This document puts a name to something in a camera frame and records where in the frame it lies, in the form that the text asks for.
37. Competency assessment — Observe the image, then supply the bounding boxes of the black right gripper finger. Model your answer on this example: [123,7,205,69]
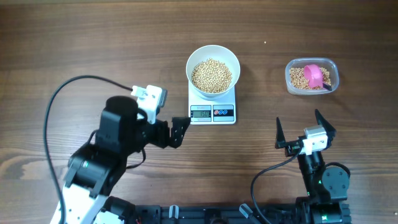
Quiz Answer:
[275,117,286,149]
[315,109,336,143]

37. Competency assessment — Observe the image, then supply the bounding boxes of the pink plastic scoop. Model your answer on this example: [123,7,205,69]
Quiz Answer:
[303,64,331,91]

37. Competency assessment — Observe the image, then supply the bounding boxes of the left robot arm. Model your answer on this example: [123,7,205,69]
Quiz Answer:
[51,96,190,223]

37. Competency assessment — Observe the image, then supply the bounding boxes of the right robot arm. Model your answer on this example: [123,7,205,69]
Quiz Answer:
[275,110,352,224]

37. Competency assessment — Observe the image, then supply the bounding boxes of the white digital kitchen scale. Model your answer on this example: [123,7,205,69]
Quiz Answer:
[188,84,237,125]

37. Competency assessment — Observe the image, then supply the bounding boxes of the soybeans in white bowl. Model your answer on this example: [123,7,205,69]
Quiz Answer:
[192,58,232,93]

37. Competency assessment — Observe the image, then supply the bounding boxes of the white round bowl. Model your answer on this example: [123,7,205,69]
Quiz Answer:
[185,45,241,98]

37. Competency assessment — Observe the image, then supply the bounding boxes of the clear plastic container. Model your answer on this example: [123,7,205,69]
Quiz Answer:
[285,58,340,95]

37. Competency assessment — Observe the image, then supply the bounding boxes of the pile of yellow soybeans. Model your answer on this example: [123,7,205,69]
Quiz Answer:
[289,67,331,90]

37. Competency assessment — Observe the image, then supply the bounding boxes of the black right camera cable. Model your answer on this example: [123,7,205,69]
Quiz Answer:
[250,146,304,224]

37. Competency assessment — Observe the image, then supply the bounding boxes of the black camera cable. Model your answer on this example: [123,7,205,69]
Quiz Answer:
[42,74,134,224]
[250,146,304,224]

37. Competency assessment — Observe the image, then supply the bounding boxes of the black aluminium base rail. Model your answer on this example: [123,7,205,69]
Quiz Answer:
[99,195,352,224]

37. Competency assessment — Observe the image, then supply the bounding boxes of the black left camera cable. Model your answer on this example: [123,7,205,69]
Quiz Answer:
[42,74,134,224]

